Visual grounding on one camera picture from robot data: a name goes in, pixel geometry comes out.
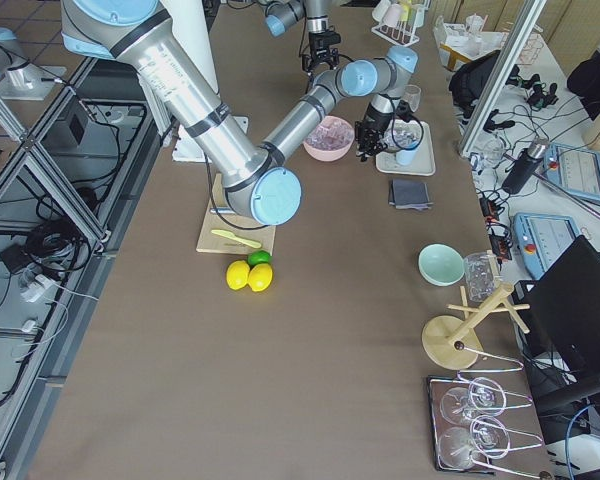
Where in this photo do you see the cream rabbit tray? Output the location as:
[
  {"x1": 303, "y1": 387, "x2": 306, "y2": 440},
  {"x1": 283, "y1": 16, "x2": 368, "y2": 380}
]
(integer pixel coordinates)
[{"x1": 375, "y1": 122, "x2": 436, "y2": 176}]

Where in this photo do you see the pile of clear ice cubes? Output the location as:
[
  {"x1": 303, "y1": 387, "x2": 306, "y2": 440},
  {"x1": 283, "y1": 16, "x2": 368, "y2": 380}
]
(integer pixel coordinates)
[{"x1": 306, "y1": 116, "x2": 354, "y2": 151}]

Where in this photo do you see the light blue cup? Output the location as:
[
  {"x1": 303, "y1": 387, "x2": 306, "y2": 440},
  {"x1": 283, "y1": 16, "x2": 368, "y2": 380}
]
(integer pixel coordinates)
[{"x1": 395, "y1": 148, "x2": 417, "y2": 166}]

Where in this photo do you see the whole lemon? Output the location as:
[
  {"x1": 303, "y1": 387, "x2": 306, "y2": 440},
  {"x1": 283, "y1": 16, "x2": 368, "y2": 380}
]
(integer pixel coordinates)
[
  {"x1": 225, "y1": 260, "x2": 251, "y2": 290},
  {"x1": 247, "y1": 263, "x2": 273, "y2": 292}
]

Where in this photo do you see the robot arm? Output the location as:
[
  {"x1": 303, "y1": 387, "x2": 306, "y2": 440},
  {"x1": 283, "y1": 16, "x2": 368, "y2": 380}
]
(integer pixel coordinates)
[
  {"x1": 264, "y1": 0, "x2": 341, "y2": 77},
  {"x1": 61, "y1": 1, "x2": 418, "y2": 225}
]

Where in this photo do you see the white wire cup rack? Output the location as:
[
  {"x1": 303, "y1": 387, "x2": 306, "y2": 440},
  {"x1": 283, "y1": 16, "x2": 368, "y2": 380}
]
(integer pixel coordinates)
[{"x1": 371, "y1": 0, "x2": 431, "y2": 47}]

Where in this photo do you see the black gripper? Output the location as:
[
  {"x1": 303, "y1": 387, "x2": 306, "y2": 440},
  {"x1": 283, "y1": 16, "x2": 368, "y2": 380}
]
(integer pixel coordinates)
[
  {"x1": 354, "y1": 102, "x2": 411, "y2": 161},
  {"x1": 302, "y1": 30, "x2": 341, "y2": 75}
]

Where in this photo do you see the blue teach pendant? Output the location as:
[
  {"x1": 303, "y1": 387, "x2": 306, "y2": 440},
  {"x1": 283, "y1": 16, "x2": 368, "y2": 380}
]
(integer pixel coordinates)
[
  {"x1": 543, "y1": 143, "x2": 600, "y2": 204},
  {"x1": 512, "y1": 212, "x2": 579, "y2": 280}
]

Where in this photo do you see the black thermos bottle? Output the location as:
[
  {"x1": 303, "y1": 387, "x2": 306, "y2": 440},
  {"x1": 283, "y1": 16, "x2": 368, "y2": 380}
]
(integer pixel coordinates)
[{"x1": 502, "y1": 137, "x2": 550, "y2": 195}]

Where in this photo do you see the green bowl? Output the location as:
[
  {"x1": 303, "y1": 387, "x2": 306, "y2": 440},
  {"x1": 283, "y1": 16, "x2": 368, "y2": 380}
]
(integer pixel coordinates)
[{"x1": 418, "y1": 244, "x2": 464, "y2": 286}]

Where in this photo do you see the yellow plastic knife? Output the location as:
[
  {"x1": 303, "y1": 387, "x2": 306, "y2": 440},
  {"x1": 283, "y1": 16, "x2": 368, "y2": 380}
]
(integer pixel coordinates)
[{"x1": 211, "y1": 229, "x2": 262, "y2": 249}]

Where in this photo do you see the person in dark clothes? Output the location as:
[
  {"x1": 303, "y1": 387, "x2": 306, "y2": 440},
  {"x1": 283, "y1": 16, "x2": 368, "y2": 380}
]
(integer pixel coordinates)
[{"x1": 566, "y1": 52, "x2": 600, "y2": 120}]

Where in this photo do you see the metal ice scoop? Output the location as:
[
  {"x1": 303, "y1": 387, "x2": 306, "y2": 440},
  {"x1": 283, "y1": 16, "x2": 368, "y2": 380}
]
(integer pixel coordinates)
[{"x1": 383, "y1": 120, "x2": 424, "y2": 153}]

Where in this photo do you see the wooden cutting board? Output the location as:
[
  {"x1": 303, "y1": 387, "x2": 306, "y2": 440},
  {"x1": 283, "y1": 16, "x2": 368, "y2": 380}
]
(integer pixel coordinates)
[{"x1": 195, "y1": 172, "x2": 280, "y2": 255}]

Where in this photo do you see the upper whole lemon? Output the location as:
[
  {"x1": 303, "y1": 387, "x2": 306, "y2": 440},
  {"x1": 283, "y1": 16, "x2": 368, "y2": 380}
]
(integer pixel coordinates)
[{"x1": 225, "y1": 260, "x2": 251, "y2": 290}]

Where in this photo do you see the pink bowl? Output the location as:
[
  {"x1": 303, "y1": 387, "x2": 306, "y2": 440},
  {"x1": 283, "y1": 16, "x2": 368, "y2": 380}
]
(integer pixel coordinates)
[{"x1": 303, "y1": 116, "x2": 354, "y2": 162}]

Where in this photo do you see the grey folded cloth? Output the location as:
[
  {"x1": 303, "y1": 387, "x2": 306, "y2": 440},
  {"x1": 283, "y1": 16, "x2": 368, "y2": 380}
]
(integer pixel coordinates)
[{"x1": 388, "y1": 179, "x2": 433, "y2": 211}]

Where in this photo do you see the steel muddler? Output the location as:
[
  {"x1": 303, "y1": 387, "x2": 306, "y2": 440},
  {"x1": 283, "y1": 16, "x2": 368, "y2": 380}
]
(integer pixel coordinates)
[{"x1": 209, "y1": 207, "x2": 236, "y2": 215}]

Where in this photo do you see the green lime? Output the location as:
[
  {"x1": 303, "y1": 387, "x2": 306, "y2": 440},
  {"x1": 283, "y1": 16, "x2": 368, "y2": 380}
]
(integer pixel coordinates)
[{"x1": 247, "y1": 250, "x2": 271, "y2": 266}]

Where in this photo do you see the black monitor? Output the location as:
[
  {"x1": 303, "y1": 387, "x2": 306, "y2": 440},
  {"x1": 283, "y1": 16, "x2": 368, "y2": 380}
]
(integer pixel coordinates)
[{"x1": 528, "y1": 236, "x2": 600, "y2": 373}]

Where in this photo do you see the wooden mug tree stand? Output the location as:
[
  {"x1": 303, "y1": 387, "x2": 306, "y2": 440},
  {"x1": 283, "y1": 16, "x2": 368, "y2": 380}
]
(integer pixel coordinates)
[{"x1": 421, "y1": 249, "x2": 531, "y2": 370}]

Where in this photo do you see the lower whole lemon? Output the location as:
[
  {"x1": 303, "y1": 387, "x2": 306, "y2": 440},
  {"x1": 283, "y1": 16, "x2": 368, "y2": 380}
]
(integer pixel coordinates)
[{"x1": 247, "y1": 263, "x2": 273, "y2": 292}]

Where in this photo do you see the clear wine glass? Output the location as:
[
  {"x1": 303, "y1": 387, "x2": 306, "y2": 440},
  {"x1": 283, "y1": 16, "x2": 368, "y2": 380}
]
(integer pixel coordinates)
[{"x1": 402, "y1": 84, "x2": 422, "y2": 118}]

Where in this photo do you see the aluminium frame post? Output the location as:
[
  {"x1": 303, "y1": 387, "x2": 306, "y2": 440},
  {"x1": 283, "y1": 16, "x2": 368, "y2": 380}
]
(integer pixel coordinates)
[{"x1": 457, "y1": 0, "x2": 546, "y2": 158}]

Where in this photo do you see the glass jar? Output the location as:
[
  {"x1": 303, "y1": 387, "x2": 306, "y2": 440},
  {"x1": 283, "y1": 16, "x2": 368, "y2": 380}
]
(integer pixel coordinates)
[{"x1": 464, "y1": 252, "x2": 496, "y2": 302}]

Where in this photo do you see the black tray with glasses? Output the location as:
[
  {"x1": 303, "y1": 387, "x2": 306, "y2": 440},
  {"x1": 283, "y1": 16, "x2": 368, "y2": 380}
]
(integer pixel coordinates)
[{"x1": 426, "y1": 376, "x2": 553, "y2": 479}]

